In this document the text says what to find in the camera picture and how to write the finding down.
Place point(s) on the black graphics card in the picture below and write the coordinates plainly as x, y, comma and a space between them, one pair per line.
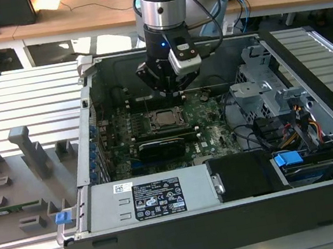
161, 149

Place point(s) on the black plastic shroud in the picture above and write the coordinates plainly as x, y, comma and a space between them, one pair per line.
243, 175

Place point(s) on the metal locking lever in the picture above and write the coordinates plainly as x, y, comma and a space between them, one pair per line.
147, 107

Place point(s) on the silver CPU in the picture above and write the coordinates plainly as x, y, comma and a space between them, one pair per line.
165, 117

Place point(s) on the blue expansion slot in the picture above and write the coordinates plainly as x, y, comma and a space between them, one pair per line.
137, 167

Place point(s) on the hard disk in blue carrier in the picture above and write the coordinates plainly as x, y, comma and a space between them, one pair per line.
287, 159

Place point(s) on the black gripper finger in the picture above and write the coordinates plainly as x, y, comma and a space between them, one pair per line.
148, 74
187, 80

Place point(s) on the green RAM stick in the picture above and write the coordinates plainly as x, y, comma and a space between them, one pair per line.
10, 209

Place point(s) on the round coin battery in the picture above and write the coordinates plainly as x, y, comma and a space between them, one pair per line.
203, 95

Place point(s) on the silver metal drive cage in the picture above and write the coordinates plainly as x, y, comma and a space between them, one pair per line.
249, 97

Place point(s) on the black RAM slot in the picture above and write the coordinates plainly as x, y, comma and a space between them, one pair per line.
156, 101
166, 138
165, 134
136, 100

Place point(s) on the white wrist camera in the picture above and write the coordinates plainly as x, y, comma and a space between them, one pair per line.
185, 56

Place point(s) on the blue plastic latch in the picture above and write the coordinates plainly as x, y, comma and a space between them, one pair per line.
62, 218

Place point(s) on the grey parts rack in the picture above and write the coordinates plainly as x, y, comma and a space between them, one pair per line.
21, 195

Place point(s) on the CPU socket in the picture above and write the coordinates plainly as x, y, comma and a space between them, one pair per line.
153, 129

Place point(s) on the silver power supply with label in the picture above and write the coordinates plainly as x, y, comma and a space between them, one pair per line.
103, 206

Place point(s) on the black PC case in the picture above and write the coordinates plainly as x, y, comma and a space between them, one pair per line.
205, 237

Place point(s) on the green motherboard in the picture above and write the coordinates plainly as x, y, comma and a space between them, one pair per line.
211, 142

